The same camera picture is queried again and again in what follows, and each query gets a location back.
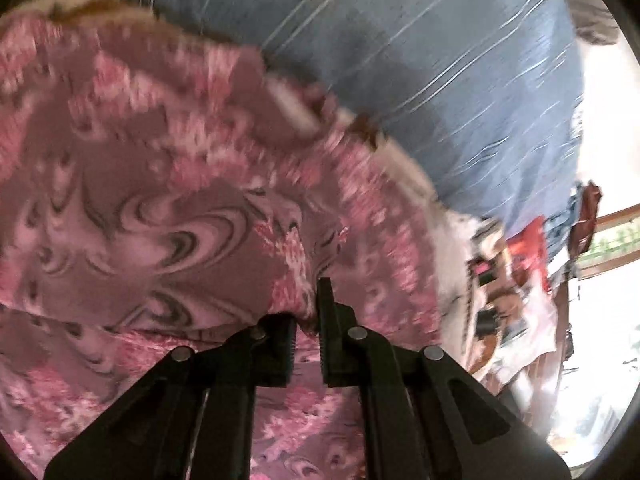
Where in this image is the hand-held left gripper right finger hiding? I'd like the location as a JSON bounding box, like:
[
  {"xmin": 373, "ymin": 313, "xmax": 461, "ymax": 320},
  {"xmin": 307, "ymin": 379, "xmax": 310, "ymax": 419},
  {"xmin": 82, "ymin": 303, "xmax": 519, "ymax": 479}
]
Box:
[{"xmin": 318, "ymin": 277, "xmax": 572, "ymax": 480}]

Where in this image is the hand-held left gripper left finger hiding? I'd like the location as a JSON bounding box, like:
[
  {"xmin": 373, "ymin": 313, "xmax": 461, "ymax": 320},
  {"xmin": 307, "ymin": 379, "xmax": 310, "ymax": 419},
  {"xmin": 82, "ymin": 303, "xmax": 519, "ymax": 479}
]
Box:
[{"xmin": 44, "ymin": 314, "xmax": 299, "ymax": 480}]

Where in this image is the pink floral garment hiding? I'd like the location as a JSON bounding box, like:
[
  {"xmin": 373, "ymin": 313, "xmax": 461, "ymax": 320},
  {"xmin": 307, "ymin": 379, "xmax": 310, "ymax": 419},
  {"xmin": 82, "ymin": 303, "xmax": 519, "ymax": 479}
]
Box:
[{"xmin": 0, "ymin": 14, "xmax": 473, "ymax": 480}]

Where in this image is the red cloth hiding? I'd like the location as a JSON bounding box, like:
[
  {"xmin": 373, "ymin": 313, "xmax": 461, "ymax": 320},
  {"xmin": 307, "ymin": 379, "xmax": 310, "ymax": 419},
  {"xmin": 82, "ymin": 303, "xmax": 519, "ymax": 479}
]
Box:
[{"xmin": 506, "ymin": 216, "xmax": 551, "ymax": 291}]

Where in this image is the blue patterned cloth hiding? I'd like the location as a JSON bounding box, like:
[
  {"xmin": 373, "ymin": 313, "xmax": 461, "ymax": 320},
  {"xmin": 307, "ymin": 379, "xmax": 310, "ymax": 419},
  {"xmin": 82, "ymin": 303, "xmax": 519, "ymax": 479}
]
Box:
[{"xmin": 542, "ymin": 182, "xmax": 586, "ymax": 266}]

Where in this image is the blue striped blanket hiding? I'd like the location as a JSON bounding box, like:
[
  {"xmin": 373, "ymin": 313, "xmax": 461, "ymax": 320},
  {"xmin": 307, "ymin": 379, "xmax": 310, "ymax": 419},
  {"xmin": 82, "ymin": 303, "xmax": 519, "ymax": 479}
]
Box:
[{"xmin": 107, "ymin": 0, "xmax": 587, "ymax": 233}]

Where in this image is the grey fuzzy blanket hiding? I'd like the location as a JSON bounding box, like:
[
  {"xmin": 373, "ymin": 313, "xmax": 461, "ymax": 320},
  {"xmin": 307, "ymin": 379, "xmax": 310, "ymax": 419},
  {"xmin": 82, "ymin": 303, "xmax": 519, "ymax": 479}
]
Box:
[{"xmin": 554, "ymin": 0, "xmax": 623, "ymax": 47}]

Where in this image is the wooden window frame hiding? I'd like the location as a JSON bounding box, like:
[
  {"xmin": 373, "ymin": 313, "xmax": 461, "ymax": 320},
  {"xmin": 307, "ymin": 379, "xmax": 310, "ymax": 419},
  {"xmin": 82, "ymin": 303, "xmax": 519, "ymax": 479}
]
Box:
[{"xmin": 575, "ymin": 204, "xmax": 640, "ymax": 281}]

